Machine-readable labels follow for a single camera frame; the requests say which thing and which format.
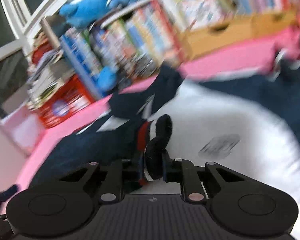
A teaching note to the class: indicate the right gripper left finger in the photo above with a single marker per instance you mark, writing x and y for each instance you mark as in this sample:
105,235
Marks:
123,177

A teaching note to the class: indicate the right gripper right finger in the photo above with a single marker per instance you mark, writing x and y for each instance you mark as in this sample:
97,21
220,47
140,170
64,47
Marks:
185,174

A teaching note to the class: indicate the navy and white jacket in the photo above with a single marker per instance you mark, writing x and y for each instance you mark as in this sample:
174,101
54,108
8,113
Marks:
245,121

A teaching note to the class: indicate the red plastic crate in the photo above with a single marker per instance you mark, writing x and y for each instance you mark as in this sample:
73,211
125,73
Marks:
64,103

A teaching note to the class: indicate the blue plush ball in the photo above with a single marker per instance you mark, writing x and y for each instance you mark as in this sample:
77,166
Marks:
107,79

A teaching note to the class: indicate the pink towel table cover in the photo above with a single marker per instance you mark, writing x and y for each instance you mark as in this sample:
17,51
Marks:
253,54

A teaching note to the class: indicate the wooden drawer organizer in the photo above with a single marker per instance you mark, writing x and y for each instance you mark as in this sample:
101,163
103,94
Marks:
198,42

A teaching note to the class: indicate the row of books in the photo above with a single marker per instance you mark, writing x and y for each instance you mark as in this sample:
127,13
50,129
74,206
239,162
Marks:
136,39

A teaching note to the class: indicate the stack of papers and magazines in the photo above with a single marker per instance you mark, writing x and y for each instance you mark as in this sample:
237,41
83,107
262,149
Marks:
50,74

